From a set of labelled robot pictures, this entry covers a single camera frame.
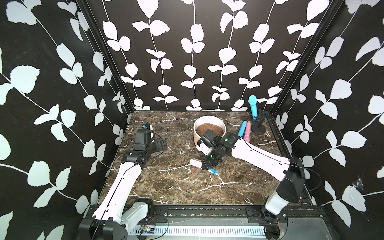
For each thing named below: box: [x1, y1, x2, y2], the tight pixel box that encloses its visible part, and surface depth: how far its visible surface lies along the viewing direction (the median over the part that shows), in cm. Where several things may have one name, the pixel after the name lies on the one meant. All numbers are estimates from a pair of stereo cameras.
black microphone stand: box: [251, 108, 266, 135], surface depth 109 cm
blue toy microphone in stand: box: [248, 95, 258, 119], surface depth 89 cm
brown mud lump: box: [196, 122, 224, 137], surface depth 99 cm
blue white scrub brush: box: [207, 169, 220, 176], surface depth 70 cm
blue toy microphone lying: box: [237, 120, 248, 138], surface depth 109 cm
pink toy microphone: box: [243, 120, 252, 143], surface depth 106 cm
